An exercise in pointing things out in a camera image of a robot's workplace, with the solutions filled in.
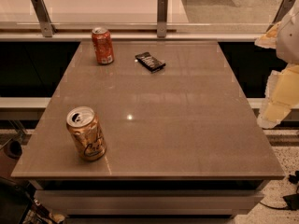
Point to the metal railing bracket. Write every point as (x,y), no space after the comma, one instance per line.
(46,27)
(288,9)
(162,9)

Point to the black rxbar chocolate bar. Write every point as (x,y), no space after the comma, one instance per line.
(150,62)

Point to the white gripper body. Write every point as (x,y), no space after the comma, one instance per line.
(290,37)

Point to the right metal railing bracket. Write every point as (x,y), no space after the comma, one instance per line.
(288,9)

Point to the left metal railing bracket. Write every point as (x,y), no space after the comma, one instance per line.
(46,27)

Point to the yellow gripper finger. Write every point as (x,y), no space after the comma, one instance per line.
(269,39)
(281,96)

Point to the red soda can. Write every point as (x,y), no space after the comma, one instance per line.
(102,44)

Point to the dark round bin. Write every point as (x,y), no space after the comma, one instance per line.
(13,149)

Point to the middle metal railing bracket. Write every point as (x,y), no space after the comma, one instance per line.
(162,9)

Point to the orange gold soda can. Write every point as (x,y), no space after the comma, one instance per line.
(83,124)

